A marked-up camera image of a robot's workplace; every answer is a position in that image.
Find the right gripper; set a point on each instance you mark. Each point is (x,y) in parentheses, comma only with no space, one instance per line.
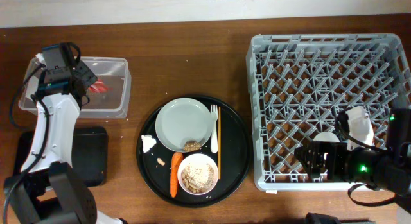
(320,160)

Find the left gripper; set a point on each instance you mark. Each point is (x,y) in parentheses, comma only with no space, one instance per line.
(85,76)

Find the red snack wrapper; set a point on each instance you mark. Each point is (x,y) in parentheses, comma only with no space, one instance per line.
(98,87)

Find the white plastic cup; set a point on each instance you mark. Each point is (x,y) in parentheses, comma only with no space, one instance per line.
(326,137)

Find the white tissue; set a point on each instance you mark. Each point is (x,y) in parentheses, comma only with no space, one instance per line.
(148,143)

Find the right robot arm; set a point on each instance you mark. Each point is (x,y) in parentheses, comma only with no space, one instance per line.
(359,162)

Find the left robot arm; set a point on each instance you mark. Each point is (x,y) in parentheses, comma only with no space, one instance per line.
(47,190)

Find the grey dishwasher rack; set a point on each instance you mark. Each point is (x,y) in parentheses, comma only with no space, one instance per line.
(299,83)

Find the clear plastic bin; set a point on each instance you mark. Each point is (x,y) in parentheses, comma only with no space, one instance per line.
(113,104)

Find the black rectangular tray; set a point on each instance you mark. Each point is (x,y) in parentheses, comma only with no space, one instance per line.
(89,155)

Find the wooden chopstick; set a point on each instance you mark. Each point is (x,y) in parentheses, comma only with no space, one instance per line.
(219,142)

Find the grey round plate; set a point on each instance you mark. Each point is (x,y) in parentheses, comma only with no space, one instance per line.
(182,120)

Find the white plastic fork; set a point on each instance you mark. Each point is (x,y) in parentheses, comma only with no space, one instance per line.
(214,135)

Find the peanut shell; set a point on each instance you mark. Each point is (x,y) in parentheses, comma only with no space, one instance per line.
(160,161)

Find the white bowl with food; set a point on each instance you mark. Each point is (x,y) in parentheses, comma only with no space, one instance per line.
(198,174)

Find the brown food lump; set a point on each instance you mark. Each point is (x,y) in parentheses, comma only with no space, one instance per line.
(192,146)

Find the orange carrot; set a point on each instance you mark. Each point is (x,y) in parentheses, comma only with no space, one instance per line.
(176,160)

